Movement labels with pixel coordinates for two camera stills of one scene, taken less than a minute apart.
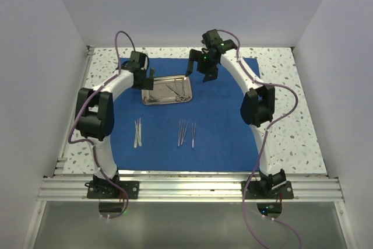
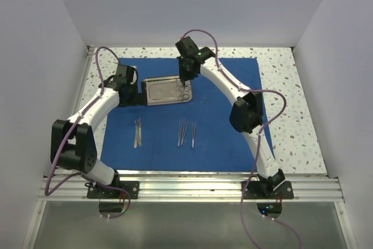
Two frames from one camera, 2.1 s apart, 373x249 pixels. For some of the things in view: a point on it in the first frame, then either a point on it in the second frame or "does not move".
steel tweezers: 184,130 does not move
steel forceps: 179,98 to 180,85
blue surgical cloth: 207,133 does not move
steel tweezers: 193,134 does not move
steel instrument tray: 168,90 does not move
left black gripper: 147,83 to 139,98
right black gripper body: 205,62 to 185,72
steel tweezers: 179,134 does not move
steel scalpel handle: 139,132 does not move
